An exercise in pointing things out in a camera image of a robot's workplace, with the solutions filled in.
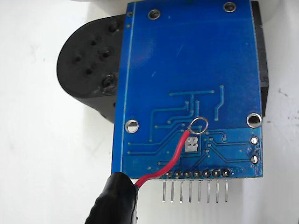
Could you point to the blue circuit board with pins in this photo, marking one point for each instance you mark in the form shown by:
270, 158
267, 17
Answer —
187, 58

